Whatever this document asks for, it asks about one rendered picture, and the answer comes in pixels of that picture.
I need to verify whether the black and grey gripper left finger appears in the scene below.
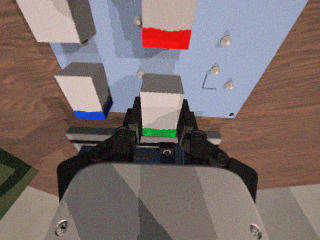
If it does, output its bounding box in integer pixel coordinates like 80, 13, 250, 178
57, 97, 142, 204

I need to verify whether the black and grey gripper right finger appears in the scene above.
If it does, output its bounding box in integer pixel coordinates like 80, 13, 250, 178
177, 99, 258, 203

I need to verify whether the white block with green end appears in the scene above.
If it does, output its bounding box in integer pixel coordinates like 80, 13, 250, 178
140, 73, 185, 137

